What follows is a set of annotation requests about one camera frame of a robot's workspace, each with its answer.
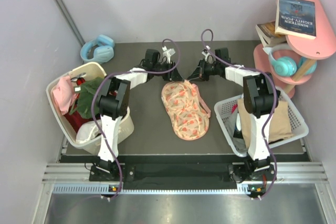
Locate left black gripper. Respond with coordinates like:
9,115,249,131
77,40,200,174
153,60,184,82

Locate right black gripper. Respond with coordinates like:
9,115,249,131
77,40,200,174
187,59,219,82

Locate floral mesh laundry bag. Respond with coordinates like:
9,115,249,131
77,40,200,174
161,80,211,141

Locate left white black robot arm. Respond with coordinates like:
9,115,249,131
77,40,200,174
91,46,182,182

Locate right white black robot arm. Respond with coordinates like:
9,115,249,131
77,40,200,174
188,46,279,183

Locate cream laundry basket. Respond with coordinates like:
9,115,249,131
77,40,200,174
46,61,135,155

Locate grey garment in basket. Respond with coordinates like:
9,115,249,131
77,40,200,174
225,114,247,153

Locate blue headphones on table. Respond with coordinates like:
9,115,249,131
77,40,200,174
80,35,115,64

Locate stacked paperback books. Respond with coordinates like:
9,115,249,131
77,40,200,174
255,21,286,47

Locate teal headphones on shelf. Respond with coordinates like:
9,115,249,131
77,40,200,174
263,44,308,77

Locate dark green garment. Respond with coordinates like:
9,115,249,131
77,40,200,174
69,77,103,119

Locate beige folded garment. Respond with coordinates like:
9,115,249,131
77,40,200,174
237,98,293,148

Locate white garment in basket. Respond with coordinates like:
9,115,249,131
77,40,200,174
76,121,101,144

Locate red garment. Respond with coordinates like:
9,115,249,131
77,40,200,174
64,111,91,133

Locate Nineteen Eighty-Four book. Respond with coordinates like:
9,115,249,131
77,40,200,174
275,0,316,39

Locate pink garment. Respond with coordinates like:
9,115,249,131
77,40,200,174
52,75,78,115

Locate white perforated plastic basket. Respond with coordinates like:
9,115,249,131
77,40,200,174
214,87,309,158

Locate pink tiered shelf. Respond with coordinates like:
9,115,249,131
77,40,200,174
254,0,335,98

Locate pink bra strap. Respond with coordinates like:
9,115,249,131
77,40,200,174
191,83,212,117

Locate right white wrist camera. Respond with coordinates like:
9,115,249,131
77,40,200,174
202,46,214,63

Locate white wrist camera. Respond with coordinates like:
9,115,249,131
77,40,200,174
202,46,214,63
162,46,175,63

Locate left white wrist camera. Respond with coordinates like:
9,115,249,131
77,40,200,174
162,46,175,63

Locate aluminium rail frame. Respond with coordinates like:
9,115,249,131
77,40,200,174
33,138,335,223

